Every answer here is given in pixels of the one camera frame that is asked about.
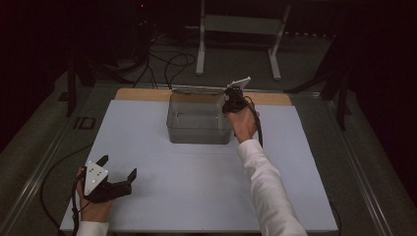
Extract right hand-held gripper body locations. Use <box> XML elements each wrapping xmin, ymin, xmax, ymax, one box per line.
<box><xmin>222</xmin><ymin>76</ymin><xmax>252</xmax><ymax>115</ymax></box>

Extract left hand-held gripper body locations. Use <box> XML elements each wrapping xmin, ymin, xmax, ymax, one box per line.
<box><xmin>84</xmin><ymin>160</ymin><xmax>134</xmax><ymax>205</ymax></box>

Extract clear plastic storage box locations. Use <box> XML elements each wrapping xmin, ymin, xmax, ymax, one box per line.
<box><xmin>165</xmin><ymin>86</ymin><xmax>232</xmax><ymax>146</ymax></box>

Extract person's left hand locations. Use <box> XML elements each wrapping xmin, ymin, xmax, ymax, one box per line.
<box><xmin>76</xmin><ymin>166</ymin><xmax>114</xmax><ymax>224</ymax></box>

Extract person's right hand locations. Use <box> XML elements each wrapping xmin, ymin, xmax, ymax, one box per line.
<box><xmin>225</xmin><ymin>105</ymin><xmax>261</xmax><ymax>145</ymax></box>

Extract white table mat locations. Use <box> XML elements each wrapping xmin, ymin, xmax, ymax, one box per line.
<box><xmin>59</xmin><ymin>99</ymin><xmax>338</xmax><ymax>234</ymax></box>

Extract wooden table board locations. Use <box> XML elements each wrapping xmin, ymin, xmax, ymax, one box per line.
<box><xmin>114</xmin><ymin>88</ymin><xmax>293</xmax><ymax>106</ymax></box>

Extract white metal stand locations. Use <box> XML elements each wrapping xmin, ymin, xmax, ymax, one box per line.
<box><xmin>195</xmin><ymin>0</ymin><xmax>292</xmax><ymax>82</ymax></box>

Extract black stand leg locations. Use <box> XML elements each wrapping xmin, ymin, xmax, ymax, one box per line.
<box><xmin>66</xmin><ymin>53</ymin><xmax>79</xmax><ymax>118</ymax></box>
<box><xmin>336</xmin><ymin>73</ymin><xmax>349</xmax><ymax>131</ymax></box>

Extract right hand-held gripper cable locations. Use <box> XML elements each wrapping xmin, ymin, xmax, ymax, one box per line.
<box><xmin>243</xmin><ymin>95</ymin><xmax>265</xmax><ymax>148</ymax></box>

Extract hand-held gripper cable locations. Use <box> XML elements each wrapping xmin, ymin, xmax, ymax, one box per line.
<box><xmin>39</xmin><ymin>143</ymin><xmax>93</xmax><ymax>236</ymax></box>
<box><xmin>243</xmin><ymin>95</ymin><xmax>265</xmax><ymax>148</ymax></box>

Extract left hand-held gripper cable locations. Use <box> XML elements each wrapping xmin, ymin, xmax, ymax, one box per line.
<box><xmin>39</xmin><ymin>143</ymin><xmax>93</xmax><ymax>236</ymax></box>

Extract metal floor rail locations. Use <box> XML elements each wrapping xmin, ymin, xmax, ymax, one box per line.
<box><xmin>323</xmin><ymin>94</ymin><xmax>394</xmax><ymax>236</ymax></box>
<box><xmin>0</xmin><ymin>83</ymin><xmax>99</xmax><ymax>236</ymax></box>

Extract black floor cables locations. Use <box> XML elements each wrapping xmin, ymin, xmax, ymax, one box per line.
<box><xmin>132</xmin><ymin>32</ymin><xmax>198</xmax><ymax>90</ymax></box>

